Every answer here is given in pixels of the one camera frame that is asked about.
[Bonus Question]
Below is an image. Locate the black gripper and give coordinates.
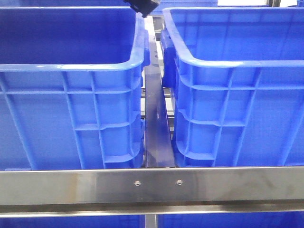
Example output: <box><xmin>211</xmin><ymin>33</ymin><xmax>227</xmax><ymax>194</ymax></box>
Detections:
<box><xmin>123</xmin><ymin>0</ymin><xmax>161</xmax><ymax>18</ymax></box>

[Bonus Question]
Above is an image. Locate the rear right blue crate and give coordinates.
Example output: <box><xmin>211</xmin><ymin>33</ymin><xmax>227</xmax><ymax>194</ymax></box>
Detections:
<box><xmin>151</xmin><ymin>0</ymin><xmax>218</xmax><ymax>15</ymax></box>

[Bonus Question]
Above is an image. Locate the left blue plastic crate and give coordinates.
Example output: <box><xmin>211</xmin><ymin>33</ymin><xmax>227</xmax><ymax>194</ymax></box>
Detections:
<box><xmin>0</xmin><ymin>7</ymin><xmax>150</xmax><ymax>171</ymax></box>

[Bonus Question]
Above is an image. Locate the blue plastic crate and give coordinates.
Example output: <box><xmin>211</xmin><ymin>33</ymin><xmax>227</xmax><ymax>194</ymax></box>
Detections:
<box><xmin>161</xmin><ymin>7</ymin><xmax>304</xmax><ymax>167</ymax></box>
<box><xmin>0</xmin><ymin>7</ymin><xmax>150</xmax><ymax>171</ymax></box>

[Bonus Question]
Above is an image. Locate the right blue plastic crate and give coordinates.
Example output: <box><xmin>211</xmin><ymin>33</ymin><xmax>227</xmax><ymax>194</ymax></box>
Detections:
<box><xmin>161</xmin><ymin>7</ymin><xmax>304</xmax><ymax>167</ymax></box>

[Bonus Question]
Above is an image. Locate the rear left blue crate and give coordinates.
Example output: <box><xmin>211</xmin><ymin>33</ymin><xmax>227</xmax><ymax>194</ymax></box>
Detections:
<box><xmin>8</xmin><ymin>0</ymin><xmax>130</xmax><ymax>7</ymax></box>

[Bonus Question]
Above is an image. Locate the steel rack centre divider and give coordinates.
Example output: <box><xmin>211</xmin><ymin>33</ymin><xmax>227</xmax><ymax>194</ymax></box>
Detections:
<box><xmin>144</xmin><ymin>16</ymin><xmax>175</xmax><ymax>168</ymax></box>

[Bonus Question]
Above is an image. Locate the lower shelf blue crate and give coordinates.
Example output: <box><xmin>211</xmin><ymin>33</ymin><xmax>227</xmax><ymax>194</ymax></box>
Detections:
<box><xmin>0</xmin><ymin>212</ymin><xmax>304</xmax><ymax>228</ymax></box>

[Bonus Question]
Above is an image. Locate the steel rack front rail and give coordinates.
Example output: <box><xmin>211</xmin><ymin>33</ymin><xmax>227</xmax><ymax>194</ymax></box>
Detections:
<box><xmin>0</xmin><ymin>167</ymin><xmax>304</xmax><ymax>218</ymax></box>

